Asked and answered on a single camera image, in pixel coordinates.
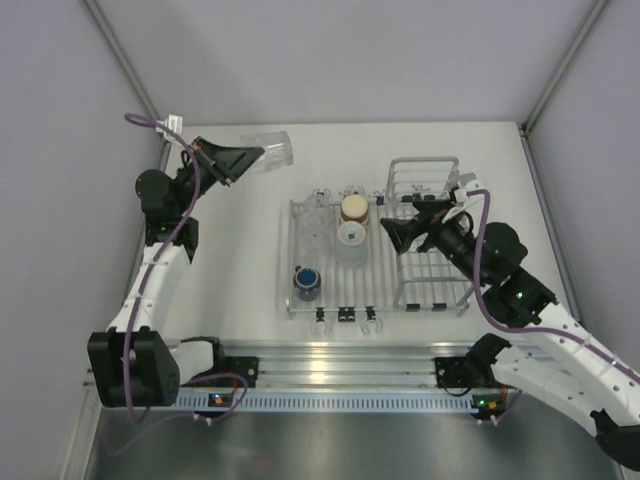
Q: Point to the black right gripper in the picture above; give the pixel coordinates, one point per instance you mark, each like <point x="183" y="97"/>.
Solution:
<point x="433" y="211"/>

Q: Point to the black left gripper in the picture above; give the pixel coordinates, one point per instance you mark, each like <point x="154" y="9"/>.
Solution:
<point x="227" y="162"/>

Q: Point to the clear plastic tumbler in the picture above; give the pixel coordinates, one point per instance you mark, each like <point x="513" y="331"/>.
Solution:
<point x="278" y="151"/>
<point x="315" y="237"/>
<point x="316" y="206"/>

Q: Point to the cream steel cup brown band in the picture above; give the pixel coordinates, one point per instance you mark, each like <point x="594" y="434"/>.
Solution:
<point x="354" y="208"/>

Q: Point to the light blue ceramic mug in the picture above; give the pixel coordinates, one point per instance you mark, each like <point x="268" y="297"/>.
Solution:
<point x="351" y="244"/>

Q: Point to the dark blue ceramic mug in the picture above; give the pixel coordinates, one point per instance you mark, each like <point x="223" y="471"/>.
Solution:
<point x="307" y="283"/>

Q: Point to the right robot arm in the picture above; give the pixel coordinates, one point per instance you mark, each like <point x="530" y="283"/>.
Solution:
<point x="536" y="345"/>

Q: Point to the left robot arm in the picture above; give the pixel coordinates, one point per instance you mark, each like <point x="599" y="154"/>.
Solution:
<point x="131" y="363"/>

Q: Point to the silver upright plate rack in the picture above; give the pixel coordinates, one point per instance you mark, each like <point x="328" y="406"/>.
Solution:
<point x="426" y="281"/>

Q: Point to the silver flat dish rack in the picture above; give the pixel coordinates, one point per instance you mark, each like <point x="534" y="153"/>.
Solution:
<point x="358" y="296"/>

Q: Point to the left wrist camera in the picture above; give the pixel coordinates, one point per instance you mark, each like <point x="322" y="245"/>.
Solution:
<point x="170" y="128"/>

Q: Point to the aluminium frame post left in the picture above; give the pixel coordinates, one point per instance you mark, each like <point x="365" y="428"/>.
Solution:
<point x="99" y="19"/>

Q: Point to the aluminium frame post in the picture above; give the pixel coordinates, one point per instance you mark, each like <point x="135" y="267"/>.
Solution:
<point x="99" y="19"/>
<point x="560" y="72"/>

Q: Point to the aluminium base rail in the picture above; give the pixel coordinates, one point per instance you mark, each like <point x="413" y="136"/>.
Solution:
<point x="331" y="366"/>

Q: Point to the perforated cable tray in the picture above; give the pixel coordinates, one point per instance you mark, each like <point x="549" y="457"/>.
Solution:
<point x="304" y="402"/>

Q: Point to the aluminium frame post right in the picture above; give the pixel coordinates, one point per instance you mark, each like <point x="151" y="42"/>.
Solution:
<point x="560" y="72"/>

